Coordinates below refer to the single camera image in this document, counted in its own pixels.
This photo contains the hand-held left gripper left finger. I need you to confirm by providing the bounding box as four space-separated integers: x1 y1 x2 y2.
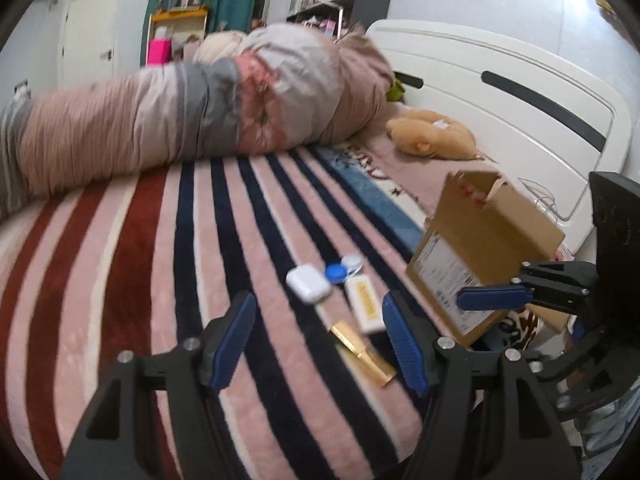
60 291 257 480

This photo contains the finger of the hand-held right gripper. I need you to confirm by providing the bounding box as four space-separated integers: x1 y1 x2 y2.
522 327 632 423
456 260 602 315

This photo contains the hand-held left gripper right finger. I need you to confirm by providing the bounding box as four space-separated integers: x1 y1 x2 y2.
381 290 584 480

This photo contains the gold lipstick tube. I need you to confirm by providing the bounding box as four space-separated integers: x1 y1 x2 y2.
328 321 397 389

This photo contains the brown cardboard box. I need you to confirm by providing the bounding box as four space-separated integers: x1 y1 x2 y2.
405 170 567 350

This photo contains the small white box yellow label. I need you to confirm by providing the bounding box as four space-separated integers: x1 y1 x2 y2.
344 275 387 336

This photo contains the white earbuds case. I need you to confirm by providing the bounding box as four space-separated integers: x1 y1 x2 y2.
286 264 332 304

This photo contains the blue and white lens case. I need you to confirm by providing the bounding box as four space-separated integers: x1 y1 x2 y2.
324 255 365 284

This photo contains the leopard print cloth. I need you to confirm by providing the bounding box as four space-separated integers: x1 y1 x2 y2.
492 307 543 352

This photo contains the striped fleece blanket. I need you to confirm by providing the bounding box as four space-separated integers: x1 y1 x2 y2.
0 147 481 480

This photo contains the white bed headboard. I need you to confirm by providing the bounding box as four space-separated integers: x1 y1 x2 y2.
365 19 634 257

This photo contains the pink bed sheet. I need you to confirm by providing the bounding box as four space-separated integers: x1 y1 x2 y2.
350 102 501 217

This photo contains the blue patterned blanket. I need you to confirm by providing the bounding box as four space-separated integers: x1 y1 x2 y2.
315 144 427 250

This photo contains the tan plush toy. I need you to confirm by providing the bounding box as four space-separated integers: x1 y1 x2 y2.
386 109 477 161

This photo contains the rolled pink grey quilt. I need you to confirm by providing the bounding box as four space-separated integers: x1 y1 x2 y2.
0 24 397 217

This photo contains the cream cushion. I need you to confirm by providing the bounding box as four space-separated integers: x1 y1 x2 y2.
192 30 249 67

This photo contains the bright pink box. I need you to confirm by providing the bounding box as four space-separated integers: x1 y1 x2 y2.
147 37 174 67

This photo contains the yellow display cabinet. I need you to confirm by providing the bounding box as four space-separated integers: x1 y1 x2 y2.
148 5 212 42

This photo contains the white door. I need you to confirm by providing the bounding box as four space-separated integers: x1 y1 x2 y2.
59 0 127 90

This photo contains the white charging cable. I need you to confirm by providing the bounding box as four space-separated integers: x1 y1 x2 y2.
519 177 565 222

